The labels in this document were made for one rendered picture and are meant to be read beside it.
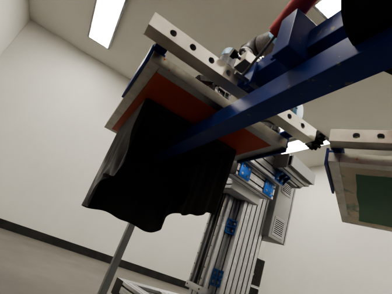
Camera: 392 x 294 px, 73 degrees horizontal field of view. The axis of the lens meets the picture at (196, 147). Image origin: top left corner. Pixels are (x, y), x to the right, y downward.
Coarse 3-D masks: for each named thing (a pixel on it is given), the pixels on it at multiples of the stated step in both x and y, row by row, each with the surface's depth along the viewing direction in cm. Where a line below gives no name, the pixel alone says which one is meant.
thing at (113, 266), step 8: (128, 224) 158; (128, 232) 157; (120, 240) 157; (128, 240) 156; (120, 248) 153; (120, 256) 152; (112, 264) 149; (112, 272) 148; (104, 280) 146; (112, 280) 148; (104, 288) 145
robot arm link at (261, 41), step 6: (258, 36) 148; (264, 36) 144; (270, 36) 141; (258, 42) 146; (264, 42) 144; (258, 48) 147; (270, 48) 143; (264, 54) 148; (294, 108) 150; (300, 108) 153; (300, 114) 154
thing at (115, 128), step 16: (160, 80) 87; (144, 96) 100; (160, 96) 96; (176, 96) 93; (192, 96) 89; (128, 112) 118; (176, 112) 103; (192, 112) 99; (208, 112) 95; (112, 128) 144
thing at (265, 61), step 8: (264, 64) 73; (272, 64) 70; (280, 64) 69; (256, 72) 75; (264, 72) 73; (272, 72) 72; (280, 72) 72; (240, 80) 82; (256, 80) 78; (264, 80) 76; (248, 88) 82
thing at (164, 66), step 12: (156, 60) 80; (168, 60) 82; (144, 72) 86; (168, 72) 82; (180, 72) 83; (132, 84) 95; (144, 84) 92; (180, 84) 85; (192, 84) 85; (204, 84) 87; (132, 96) 103; (204, 96) 87; (216, 96) 88; (120, 108) 117; (216, 108) 91; (108, 120) 135; (252, 132) 97; (264, 132) 96; (276, 132) 99; (276, 144) 99; (240, 156) 120
